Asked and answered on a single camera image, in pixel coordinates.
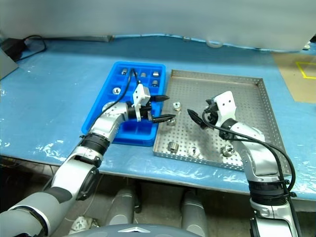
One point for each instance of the grey flat panel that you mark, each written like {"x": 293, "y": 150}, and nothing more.
{"x": 6, "y": 66}

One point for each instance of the grey robot torso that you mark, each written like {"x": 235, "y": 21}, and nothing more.
{"x": 133, "y": 230}

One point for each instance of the metal nut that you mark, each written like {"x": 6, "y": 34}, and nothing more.
{"x": 172, "y": 146}
{"x": 171, "y": 122}

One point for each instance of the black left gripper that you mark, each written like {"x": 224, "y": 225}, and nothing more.
{"x": 146, "y": 112}

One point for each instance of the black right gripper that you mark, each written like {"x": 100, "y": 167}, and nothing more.
{"x": 211, "y": 114}

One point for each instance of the black power adapter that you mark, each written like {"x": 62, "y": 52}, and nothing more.
{"x": 12, "y": 48}

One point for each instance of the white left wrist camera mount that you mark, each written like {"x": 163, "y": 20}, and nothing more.
{"x": 139, "y": 95}

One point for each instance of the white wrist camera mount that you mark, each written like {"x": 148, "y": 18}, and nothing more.
{"x": 225, "y": 105}
{"x": 139, "y": 95}

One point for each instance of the blue compartment tray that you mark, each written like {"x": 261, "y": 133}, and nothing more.
{"x": 140, "y": 130}

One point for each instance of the grey robot right leg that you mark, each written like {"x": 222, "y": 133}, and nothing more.
{"x": 193, "y": 214}

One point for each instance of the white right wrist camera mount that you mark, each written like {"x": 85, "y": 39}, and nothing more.
{"x": 225, "y": 105}

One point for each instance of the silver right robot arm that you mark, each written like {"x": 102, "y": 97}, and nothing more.
{"x": 259, "y": 158}

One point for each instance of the grey robot leg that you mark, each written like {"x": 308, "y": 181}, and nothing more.
{"x": 122, "y": 209}
{"x": 193, "y": 214}

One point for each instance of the blue plastic table cover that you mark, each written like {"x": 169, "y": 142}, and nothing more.
{"x": 61, "y": 98}

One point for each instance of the grey metal bar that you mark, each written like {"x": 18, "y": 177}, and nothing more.
{"x": 98, "y": 38}

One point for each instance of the perforated metal tray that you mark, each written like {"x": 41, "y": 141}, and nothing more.
{"x": 197, "y": 89}

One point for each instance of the grey robot left leg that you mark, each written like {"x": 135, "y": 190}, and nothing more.
{"x": 122, "y": 209}

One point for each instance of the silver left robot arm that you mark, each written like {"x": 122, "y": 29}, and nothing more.
{"x": 74, "y": 170}

